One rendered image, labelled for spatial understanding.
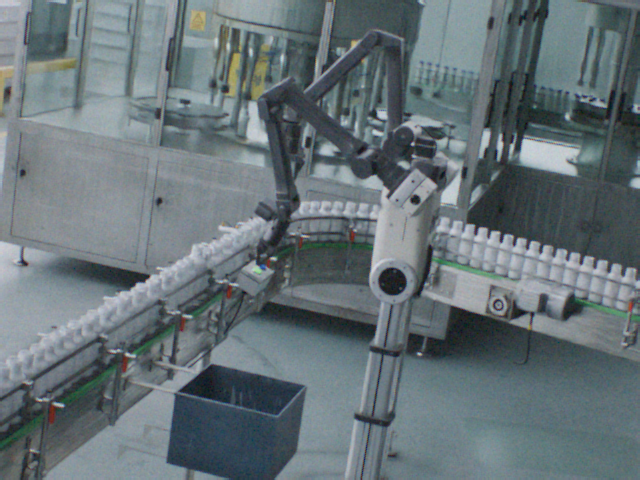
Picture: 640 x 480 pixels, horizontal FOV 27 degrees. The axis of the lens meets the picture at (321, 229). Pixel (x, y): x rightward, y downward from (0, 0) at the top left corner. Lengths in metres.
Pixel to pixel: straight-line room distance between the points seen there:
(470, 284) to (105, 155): 3.01
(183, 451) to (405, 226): 1.09
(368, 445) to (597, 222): 4.87
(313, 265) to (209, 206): 2.22
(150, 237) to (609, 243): 3.21
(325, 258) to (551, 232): 3.85
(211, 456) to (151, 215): 4.18
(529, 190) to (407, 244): 4.92
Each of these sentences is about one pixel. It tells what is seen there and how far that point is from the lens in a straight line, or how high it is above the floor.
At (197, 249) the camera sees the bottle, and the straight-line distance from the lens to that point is 4.48.
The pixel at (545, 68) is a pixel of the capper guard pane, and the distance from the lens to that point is 9.22.
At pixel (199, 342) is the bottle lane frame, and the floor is 0.87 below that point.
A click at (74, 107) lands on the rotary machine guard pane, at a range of 8.06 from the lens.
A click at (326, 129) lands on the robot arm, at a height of 1.67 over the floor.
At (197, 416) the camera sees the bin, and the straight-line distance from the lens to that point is 3.86.
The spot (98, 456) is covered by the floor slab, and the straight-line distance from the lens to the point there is 5.78.
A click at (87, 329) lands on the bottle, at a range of 3.70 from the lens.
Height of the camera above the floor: 2.29
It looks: 13 degrees down
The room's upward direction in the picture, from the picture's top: 9 degrees clockwise
